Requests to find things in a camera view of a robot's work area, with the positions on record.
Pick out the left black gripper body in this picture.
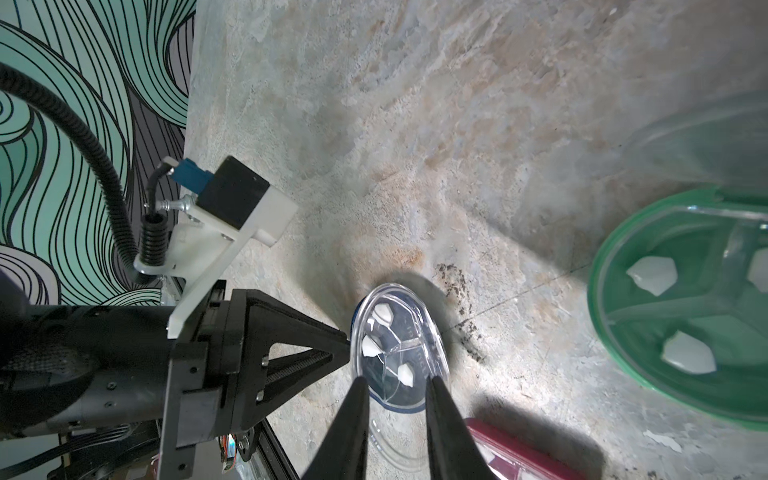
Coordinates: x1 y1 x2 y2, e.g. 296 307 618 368
157 280 270 479

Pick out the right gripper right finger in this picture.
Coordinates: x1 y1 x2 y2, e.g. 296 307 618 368
425 376 496 480

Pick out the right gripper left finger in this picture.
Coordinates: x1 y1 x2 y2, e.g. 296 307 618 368
302 376 370 480

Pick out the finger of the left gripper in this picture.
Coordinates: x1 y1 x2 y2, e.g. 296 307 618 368
239 290 350 432

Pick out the dark pink square pillbox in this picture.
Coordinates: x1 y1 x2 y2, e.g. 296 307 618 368
465 418 584 480

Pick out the round dark blue pillbox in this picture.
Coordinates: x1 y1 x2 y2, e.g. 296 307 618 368
350 283 450 414

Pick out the round green pillbox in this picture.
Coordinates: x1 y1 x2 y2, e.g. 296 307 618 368
587 91 767 430

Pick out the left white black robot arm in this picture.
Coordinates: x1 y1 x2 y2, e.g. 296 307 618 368
1 66 350 479

